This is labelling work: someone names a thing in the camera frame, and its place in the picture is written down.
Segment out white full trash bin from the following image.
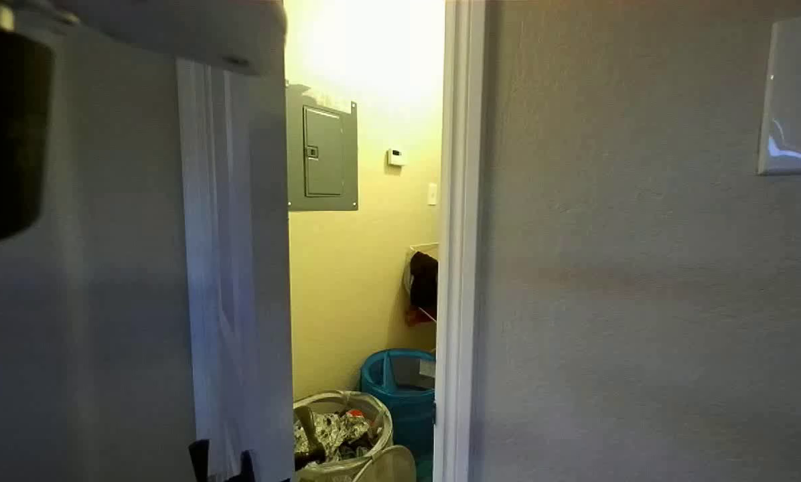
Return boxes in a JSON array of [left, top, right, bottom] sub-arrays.
[[292, 392, 395, 482]]

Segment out teal plastic laundry basket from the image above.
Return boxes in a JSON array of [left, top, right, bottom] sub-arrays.
[[360, 347, 436, 482]]

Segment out white door frame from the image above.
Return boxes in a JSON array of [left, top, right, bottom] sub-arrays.
[[434, 0, 491, 482]]

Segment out white light switch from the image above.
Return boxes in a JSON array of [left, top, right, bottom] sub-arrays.
[[426, 183, 439, 206]]

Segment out white door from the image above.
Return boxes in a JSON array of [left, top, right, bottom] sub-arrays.
[[0, 0, 292, 482]]

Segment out dark hanging cloth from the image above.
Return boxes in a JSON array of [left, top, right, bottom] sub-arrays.
[[407, 252, 439, 318]]

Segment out white wall thermostat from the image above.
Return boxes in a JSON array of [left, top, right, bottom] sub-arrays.
[[385, 147, 404, 168]]

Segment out grey electrical panel box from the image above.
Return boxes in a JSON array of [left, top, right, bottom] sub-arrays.
[[286, 84, 360, 211]]

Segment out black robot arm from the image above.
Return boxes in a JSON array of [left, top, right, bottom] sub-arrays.
[[0, 17, 199, 482]]

